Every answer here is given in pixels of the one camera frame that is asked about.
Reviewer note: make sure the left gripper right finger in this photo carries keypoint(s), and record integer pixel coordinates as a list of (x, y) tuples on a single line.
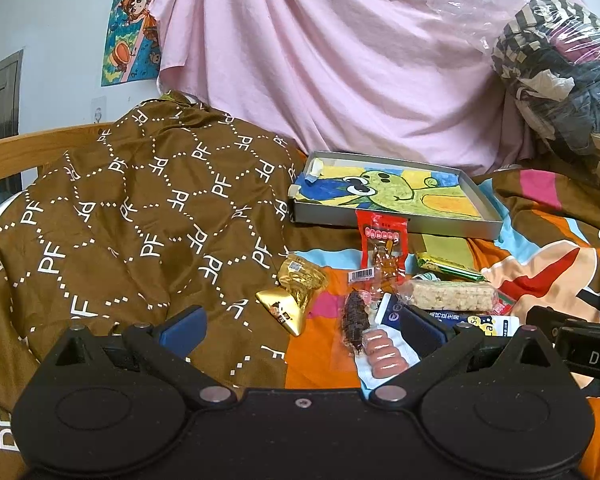
[(420, 342)]

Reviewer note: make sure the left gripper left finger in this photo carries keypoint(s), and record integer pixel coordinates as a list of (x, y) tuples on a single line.
[(162, 350)]

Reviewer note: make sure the pink sausages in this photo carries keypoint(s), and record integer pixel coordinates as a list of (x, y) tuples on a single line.
[(385, 353)]

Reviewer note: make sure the clear packet dark dried meat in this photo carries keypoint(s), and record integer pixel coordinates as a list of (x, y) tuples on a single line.
[(359, 308)]

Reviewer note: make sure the puffed rice bar packet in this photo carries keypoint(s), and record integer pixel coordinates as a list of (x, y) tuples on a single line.
[(468, 297)]

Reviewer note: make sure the red chicken foot snack packet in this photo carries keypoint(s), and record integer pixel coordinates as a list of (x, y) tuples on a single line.
[(384, 240)]

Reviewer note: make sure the yellow green cracker packet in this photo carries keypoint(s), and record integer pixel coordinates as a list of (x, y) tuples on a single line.
[(448, 267)]

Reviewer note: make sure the gold snack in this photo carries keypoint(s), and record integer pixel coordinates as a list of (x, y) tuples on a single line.
[(289, 302)]

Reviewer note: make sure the colourful cartoon bedspread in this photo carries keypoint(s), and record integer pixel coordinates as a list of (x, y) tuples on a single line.
[(486, 407)]

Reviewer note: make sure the brown PF patterned blanket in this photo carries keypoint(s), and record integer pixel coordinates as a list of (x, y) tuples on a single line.
[(175, 204)]

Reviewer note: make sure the grey tray with drawing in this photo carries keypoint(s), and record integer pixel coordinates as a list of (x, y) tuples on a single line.
[(435, 200)]

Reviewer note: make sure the plastic wrapped clothes bundle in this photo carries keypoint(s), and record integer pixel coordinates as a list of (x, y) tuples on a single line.
[(547, 55)]

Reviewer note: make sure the grey door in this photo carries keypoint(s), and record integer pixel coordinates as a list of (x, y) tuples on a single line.
[(10, 70)]

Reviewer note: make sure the pink hanging sheet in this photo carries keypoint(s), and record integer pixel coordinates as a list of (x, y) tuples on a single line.
[(379, 77)]

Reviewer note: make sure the wooden bed frame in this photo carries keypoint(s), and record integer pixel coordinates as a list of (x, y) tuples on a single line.
[(39, 149)]

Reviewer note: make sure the white wall socket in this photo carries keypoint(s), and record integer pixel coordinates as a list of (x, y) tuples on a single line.
[(99, 109)]

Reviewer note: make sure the cartoon wall poster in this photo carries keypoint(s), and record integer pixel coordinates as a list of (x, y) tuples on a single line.
[(131, 51)]

